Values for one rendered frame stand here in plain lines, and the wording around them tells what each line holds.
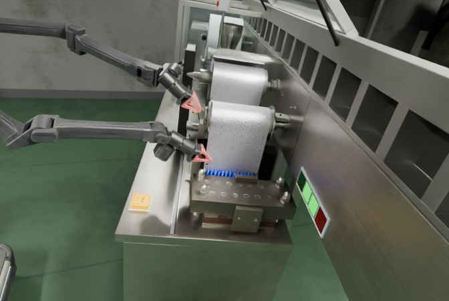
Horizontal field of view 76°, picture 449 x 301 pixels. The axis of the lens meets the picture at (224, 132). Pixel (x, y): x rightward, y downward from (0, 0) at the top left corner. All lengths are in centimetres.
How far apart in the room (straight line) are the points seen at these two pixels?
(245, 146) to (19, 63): 370
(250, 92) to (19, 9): 345
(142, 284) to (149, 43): 350
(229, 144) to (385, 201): 67
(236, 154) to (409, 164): 67
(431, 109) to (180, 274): 102
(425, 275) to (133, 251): 91
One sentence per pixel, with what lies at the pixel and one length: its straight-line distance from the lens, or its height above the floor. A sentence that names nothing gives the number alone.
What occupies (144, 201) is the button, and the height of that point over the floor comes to 92.
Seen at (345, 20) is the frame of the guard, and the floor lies 169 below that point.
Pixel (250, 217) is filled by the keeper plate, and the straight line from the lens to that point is 112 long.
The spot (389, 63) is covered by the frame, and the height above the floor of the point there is 164.
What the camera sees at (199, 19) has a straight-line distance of 205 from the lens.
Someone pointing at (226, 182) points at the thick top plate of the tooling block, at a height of 103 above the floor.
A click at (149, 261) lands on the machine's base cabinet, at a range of 122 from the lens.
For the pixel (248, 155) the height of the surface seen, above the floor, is 112.
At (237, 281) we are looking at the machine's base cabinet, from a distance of 132.
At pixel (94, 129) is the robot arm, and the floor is 123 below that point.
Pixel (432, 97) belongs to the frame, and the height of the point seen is 162.
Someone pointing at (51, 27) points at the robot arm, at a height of 146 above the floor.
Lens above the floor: 173
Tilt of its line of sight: 27 degrees down
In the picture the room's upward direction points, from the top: 10 degrees clockwise
